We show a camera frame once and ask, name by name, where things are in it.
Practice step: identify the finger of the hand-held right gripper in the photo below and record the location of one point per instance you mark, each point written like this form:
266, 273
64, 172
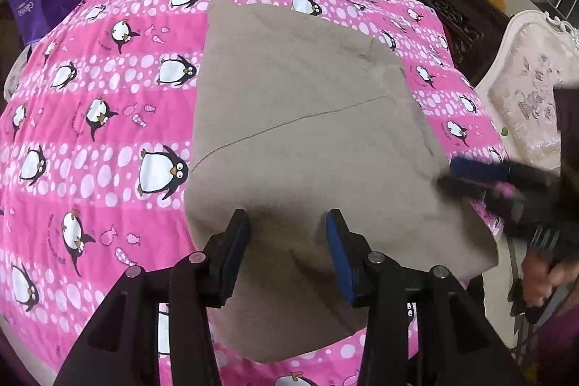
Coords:
461, 187
479, 170

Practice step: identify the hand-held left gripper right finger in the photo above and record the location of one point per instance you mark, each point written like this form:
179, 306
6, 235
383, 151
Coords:
339, 255

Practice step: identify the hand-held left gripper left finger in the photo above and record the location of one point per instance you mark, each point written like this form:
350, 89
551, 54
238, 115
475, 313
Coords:
235, 250

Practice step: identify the beige jacket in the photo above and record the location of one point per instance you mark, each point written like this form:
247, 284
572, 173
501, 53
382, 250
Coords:
294, 96

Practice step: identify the person's right forearm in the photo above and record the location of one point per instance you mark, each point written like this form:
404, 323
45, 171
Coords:
558, 345

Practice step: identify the person's right hand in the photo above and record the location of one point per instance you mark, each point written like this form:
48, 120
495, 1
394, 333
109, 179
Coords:
549, 277

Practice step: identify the white ornate upholstered chair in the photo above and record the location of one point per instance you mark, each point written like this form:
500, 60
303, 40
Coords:
529, 96

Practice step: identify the dark carved wooden furniture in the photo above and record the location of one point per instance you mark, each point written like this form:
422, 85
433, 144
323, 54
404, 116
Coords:
457, 15

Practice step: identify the pink penguin print blanket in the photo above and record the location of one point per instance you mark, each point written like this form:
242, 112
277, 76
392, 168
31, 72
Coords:
113, 96

